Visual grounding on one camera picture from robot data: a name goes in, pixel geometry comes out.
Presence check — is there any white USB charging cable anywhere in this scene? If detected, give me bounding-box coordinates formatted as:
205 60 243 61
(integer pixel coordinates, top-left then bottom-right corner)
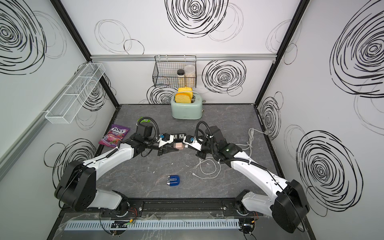
191 155 223 180

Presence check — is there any pink USB charger adapter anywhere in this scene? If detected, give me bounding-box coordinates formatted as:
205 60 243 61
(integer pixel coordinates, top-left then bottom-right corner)
174 143 184 150

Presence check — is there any black power strip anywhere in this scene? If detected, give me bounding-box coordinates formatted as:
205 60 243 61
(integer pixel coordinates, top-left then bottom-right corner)
170 134 186 143

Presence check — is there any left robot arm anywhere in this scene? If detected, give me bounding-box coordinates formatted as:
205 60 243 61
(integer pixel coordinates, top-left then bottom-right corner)
55 122 176 217

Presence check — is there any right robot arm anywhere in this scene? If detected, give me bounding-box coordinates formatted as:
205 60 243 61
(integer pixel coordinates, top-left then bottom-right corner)
184 126 310 233

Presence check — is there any green candy packet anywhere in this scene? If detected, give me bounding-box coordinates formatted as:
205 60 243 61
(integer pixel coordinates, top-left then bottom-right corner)
138 118 151 124

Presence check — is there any purple Fox's candy bag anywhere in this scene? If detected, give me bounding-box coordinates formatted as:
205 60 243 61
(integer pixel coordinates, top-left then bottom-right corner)
99 124 131 148

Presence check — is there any mint green toaster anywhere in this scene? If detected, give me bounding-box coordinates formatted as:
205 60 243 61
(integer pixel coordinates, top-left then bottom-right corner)
171 92 203 120

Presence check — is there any yellow sponge toast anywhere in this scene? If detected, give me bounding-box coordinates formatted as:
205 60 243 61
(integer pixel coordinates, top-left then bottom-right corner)
175 88 193 104

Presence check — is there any dark lid spice jar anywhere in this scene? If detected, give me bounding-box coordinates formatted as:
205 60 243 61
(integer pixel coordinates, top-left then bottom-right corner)
177 69 186 88

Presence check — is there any white lid plastic jar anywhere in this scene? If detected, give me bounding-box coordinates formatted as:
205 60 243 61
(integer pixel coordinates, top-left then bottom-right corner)
184 65 196 88

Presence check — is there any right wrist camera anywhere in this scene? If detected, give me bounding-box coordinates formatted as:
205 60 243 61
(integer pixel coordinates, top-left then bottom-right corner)
183 135 202 151

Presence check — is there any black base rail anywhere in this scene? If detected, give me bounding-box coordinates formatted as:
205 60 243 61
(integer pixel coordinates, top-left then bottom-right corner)
61 197 302 218

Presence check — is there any grey slotted cable duct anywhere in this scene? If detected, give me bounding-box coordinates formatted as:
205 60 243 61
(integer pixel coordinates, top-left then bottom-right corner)
64 219 241 232

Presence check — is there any black wire basket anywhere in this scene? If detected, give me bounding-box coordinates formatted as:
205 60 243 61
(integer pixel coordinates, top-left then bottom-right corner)
152 55 197 88

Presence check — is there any white wire wall shelf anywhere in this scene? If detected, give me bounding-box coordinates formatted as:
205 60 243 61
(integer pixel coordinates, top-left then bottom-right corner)
45 63 106 124

